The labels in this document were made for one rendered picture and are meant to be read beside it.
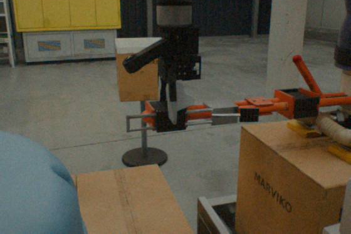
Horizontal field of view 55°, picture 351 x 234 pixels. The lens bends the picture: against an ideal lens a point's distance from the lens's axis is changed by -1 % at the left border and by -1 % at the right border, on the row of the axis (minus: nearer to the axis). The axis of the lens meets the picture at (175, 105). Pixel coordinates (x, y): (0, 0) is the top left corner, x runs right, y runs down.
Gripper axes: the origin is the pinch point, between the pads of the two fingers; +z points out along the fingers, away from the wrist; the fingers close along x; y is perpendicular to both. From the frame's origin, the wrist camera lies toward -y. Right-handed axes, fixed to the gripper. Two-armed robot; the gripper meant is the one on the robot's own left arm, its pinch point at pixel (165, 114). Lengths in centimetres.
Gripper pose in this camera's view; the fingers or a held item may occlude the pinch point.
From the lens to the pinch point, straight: 80.1
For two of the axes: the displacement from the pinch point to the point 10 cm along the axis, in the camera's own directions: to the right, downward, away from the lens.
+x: -2.8, -2.9, 9.2
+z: 0.0, 9.5, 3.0
